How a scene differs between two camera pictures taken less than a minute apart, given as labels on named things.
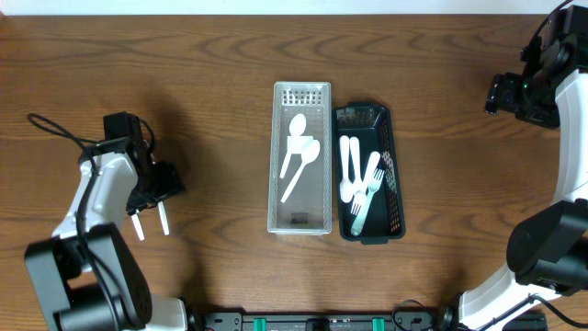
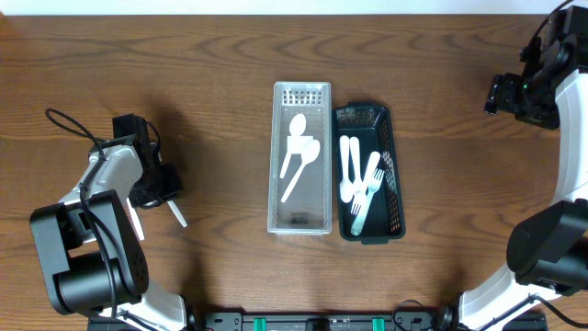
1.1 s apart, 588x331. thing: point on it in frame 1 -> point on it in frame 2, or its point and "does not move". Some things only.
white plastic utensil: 294,143 does not move
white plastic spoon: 310,151 does not move
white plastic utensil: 163,219 -> 177,212
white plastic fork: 356,165 does not move
